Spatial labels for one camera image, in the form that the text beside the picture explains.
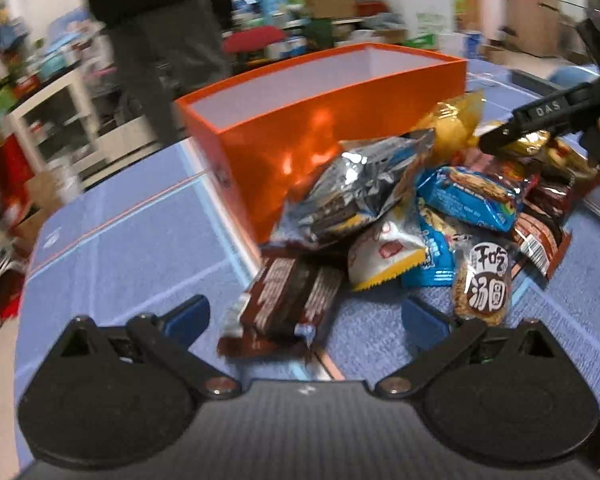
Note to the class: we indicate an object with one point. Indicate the red striped snack packet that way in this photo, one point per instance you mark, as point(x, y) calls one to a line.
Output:
point(537, 242)

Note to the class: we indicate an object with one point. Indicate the orange cardboard box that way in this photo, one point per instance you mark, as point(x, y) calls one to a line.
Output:
point(280, 135)

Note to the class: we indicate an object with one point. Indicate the dark red snack packet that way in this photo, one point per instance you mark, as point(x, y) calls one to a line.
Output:
point(500, 170)

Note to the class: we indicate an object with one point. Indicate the clear round black-label snack packet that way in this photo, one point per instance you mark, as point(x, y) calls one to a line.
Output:
point(482, 280)

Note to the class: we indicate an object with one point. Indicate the gold snack packet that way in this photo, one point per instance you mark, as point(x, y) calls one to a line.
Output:
point(527, 144)

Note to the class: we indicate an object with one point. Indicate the white yellow-edged snack packet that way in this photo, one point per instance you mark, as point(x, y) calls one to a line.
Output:
point(380, 255)

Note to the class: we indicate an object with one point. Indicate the white chest freezer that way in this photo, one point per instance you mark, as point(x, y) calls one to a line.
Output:
point(410, 0)

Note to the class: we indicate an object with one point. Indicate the blue checked tablecloth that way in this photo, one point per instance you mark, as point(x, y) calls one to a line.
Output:
point(130, 240)

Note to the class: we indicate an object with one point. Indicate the blue cookie packet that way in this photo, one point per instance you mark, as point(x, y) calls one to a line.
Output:
point(472, 195)

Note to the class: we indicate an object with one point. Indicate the large brown chocolate packet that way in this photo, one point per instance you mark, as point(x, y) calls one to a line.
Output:
point(285, 290)

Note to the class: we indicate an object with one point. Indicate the brown cardboard box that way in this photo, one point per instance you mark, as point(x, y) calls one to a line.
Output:
point(330, 2)

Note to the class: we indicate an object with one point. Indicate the silver snack packet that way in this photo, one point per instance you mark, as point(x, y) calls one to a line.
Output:
point(350, 185)

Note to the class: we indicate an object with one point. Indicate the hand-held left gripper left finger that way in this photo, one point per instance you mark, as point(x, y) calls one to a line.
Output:
point(187, 317)

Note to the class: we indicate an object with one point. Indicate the red chair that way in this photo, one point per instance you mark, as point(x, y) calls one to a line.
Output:
point(255, 40)

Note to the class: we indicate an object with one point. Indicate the blue white snack packet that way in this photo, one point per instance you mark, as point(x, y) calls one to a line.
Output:
point(432, 255)

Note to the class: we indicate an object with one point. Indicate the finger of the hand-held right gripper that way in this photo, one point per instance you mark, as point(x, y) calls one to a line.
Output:
point(545, 110)

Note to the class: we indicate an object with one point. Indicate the white glass-door cabinet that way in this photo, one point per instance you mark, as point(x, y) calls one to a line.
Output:
point(55, 110)

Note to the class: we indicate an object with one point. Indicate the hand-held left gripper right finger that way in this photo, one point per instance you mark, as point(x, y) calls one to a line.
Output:
point(422, 322)

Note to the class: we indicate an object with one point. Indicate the yellow chip packet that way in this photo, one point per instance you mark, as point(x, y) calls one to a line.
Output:
point(447, 125)

